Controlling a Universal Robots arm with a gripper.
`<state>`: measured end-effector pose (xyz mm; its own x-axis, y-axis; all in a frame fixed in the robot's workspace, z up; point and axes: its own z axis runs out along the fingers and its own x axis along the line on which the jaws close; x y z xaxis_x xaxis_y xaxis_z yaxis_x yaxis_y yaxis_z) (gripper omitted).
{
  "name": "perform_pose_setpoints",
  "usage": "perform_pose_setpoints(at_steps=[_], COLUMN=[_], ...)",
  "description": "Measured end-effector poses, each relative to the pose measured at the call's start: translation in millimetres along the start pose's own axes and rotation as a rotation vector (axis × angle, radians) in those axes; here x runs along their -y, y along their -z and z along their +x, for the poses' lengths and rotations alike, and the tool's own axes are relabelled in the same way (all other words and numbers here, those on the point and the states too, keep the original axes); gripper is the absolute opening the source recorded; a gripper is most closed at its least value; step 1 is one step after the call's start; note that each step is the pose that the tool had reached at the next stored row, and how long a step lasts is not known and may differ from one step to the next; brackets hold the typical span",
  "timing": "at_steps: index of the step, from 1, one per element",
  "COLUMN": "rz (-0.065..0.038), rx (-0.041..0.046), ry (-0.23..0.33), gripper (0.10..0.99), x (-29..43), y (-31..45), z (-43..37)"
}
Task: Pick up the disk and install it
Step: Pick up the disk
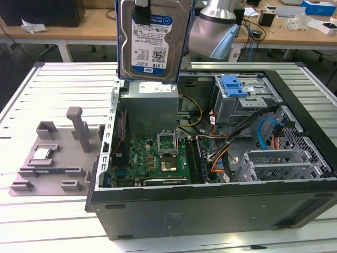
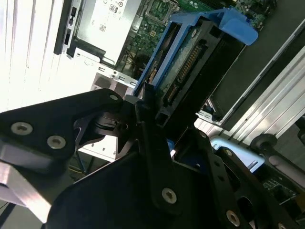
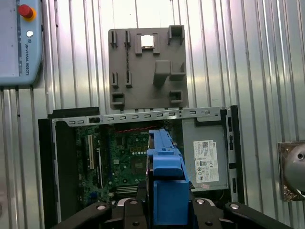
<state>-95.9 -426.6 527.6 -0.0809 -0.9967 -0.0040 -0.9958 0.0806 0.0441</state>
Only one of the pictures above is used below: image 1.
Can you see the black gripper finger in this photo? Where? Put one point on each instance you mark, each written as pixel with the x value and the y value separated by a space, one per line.
pixel 142 13

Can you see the hard disk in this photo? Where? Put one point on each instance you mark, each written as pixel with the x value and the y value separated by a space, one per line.
pixel 152 47

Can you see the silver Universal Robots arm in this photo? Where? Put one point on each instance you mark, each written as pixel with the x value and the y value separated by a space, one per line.
pixel 210 29

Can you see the grey disk bay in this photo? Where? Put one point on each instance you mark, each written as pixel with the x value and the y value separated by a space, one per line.
pixel 273 168

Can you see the wooden desk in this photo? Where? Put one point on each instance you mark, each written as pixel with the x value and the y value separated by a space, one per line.
pixel 79 33

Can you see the large black box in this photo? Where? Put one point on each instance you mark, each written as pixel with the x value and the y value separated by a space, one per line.
pixel 52 13

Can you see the grey power supply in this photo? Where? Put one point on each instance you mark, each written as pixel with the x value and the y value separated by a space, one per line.
pixel 150 110

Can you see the white paper sheet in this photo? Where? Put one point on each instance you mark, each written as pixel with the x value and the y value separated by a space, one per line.
pixel 251 12

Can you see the crumpled white paper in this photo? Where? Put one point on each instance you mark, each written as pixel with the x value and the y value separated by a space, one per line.
pixel 33 26

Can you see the blue plastic drive latch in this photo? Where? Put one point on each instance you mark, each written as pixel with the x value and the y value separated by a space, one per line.
pixel 231 87

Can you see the grey optical drive cage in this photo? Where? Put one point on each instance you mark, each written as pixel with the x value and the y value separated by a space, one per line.
pixel 231 110

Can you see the green motherboard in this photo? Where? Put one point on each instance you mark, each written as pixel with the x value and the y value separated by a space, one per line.
pixel 142 158

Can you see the flat grey box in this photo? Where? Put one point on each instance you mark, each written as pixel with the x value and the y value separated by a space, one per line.
pixel 289 11

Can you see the CPU socket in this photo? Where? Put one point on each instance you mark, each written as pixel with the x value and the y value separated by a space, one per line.
pixel 169 165

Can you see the black RAM slot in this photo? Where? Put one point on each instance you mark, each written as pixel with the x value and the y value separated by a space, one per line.
pixel 190 160

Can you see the clear plastic bag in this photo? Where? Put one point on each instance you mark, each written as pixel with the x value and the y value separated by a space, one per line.
pixel 297 22

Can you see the green RAM stick with label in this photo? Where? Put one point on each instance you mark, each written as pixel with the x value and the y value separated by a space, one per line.
pixel 201 160

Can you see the grey parts rack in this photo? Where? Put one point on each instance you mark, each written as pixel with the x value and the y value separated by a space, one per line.
pixel 63 160

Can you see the black expansion card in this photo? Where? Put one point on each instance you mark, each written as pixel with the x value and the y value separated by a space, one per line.
pixel 166 181

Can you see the silver CPU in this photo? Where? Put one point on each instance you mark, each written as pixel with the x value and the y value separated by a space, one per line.
pixel 41 154

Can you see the blue cardboard box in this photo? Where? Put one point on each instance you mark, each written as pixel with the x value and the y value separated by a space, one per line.
pixel 318 9

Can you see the white phone box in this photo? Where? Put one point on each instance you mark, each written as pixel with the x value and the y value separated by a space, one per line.
pixel 327 28

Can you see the black PC case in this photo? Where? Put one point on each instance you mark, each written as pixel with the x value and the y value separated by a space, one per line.
pixel 210 210

